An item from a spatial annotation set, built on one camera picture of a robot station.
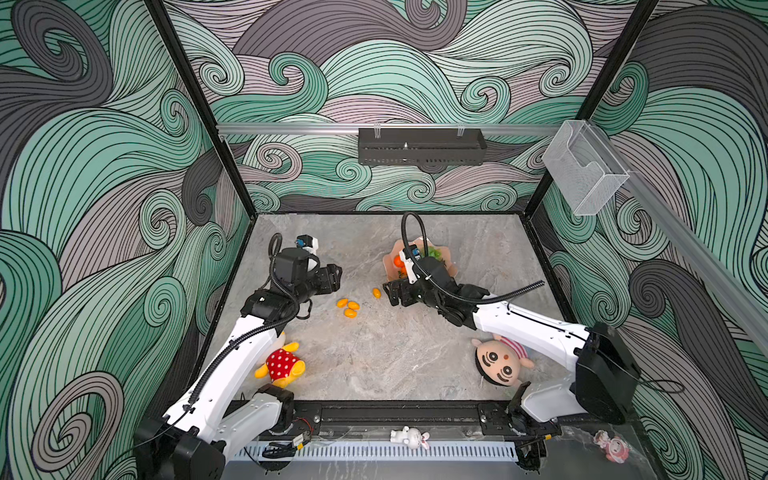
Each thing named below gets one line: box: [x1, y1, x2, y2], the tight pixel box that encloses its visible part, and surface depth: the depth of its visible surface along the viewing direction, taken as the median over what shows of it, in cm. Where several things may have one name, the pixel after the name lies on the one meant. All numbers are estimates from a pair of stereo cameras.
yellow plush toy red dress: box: [254, 342, 306, 388], surface depth 79 cm
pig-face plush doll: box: [471, 334, 534, 387], surface depth 76 cm
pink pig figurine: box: [593, 429, 630, 464], surface depth 69 cm
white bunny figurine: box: [390, 426, 431, 450], surface depth 70 cm
